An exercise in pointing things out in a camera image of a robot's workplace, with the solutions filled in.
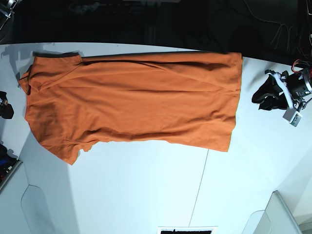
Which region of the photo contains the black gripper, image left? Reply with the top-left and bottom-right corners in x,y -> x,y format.
0,91 -> 14,119

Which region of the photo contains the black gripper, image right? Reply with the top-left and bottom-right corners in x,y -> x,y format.
252,68 -> 312,112

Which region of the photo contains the orange t-shirt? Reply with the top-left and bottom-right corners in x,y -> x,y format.
19,52 -> 243,164

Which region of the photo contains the grey tool tray, left edge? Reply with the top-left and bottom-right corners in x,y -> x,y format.
0,141 -> 22,192

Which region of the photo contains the grey box, bottom right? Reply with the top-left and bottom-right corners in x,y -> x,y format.
242,191 -> 302,234

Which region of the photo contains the white framed black panel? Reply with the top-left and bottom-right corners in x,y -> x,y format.
157,226 -> 218,234

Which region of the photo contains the white wrist camera, image right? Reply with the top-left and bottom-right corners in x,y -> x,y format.
283,109 -> 302,127

